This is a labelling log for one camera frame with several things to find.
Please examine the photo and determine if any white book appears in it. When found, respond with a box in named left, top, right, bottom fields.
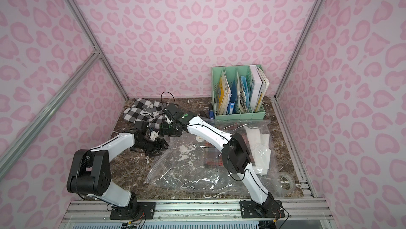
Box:
left=249, top=65, right=270, bottom=112

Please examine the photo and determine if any clear tape roll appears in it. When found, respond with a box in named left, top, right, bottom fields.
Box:
left=278, top=171, right=296, bottom=195

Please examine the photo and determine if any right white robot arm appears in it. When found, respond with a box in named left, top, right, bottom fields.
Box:
left=159, top=114, right=277, bottom=216

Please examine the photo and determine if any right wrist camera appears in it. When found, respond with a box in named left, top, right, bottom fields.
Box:
left=163, top=103, right=184, bottom=121

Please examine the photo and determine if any white folded shirt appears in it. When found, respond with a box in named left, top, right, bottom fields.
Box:
left=244, top=126, right=272, bottom=175

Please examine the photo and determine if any clear plastic vacuum bag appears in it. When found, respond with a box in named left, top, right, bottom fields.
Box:
left=147, top=120, right=283, bottom=198

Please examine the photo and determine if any green desk file organizer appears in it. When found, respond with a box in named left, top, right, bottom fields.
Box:
left=211, top=65, right=265, bottom=121

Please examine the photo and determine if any red plaid shirt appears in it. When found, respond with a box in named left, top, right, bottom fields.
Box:
left=203, top=142, right=224, bottom=168

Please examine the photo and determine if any yellow book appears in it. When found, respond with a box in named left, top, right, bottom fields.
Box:
left=217, top=69, right=231, bottom=115

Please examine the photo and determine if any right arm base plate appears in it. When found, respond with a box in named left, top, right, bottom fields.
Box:
left=239, top=199, right=285, bottom=220

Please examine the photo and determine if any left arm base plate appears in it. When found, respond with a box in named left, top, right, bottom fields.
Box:
left=110, top=202, right=156, bottom=220

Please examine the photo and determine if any blue marker box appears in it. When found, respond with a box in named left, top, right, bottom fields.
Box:
left=208, top=103, right=215, bottom=120

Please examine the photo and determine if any black small object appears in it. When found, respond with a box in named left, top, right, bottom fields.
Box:
left=200, top=111, right=208, bottom=119

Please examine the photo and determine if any blue folder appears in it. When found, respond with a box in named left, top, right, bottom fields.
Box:
left=227, top=81, right=239, bottom=114

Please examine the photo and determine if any black white checkered shirt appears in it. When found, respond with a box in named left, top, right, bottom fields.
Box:
left=123, top=99, right=168, bottom=132

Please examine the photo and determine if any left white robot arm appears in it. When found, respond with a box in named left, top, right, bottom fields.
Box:
left=67, top=130, right=168, bottom=210

